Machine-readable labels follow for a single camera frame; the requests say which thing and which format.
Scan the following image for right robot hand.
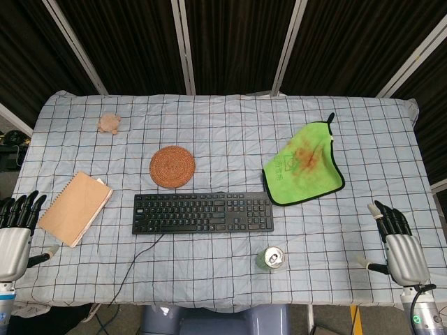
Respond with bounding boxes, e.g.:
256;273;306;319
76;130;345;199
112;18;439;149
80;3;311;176
356;200;431;288

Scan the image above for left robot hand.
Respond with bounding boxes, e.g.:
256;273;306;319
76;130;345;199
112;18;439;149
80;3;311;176
0;190;61;282

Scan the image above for black computer keyboard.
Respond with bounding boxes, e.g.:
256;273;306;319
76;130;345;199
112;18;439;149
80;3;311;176
131;191;275;235

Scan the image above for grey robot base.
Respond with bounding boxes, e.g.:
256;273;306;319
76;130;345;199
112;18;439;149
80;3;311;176
140;304;291;335

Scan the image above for brown spiral notebook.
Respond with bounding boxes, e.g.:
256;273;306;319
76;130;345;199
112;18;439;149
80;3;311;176
37;170;114;248

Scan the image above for stained green cleaning cloth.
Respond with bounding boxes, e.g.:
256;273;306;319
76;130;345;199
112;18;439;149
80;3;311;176
262;112;346;207

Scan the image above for green drink can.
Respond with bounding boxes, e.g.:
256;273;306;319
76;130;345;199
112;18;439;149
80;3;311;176
256;246;286;272

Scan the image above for small tan turtle figurine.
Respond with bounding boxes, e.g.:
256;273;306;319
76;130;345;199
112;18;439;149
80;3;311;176
97;114;122;135

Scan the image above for round woven rattan coaster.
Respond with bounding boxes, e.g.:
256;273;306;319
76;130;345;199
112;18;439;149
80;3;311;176
149;146;196;189

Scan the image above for blue checked tablecloth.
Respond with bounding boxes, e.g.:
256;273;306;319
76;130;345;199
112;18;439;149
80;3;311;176
13;90;445;312

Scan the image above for black folding screen panels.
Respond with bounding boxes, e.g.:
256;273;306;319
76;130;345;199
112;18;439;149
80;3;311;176
0;0;447;186

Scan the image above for black keyboard cable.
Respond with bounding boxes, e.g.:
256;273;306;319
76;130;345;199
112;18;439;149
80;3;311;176
110;232;165;307

